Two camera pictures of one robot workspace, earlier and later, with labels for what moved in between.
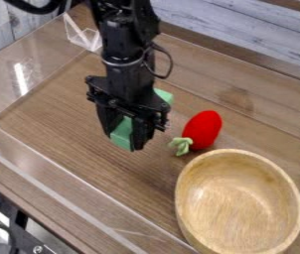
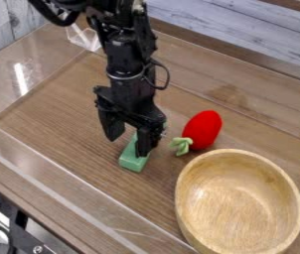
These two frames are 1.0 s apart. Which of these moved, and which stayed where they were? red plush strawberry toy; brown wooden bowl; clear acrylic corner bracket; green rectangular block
Moved: green rectangular block
Stayed: clear acrylic corner bracket; brown wooden bowl; red plush strawberry toy
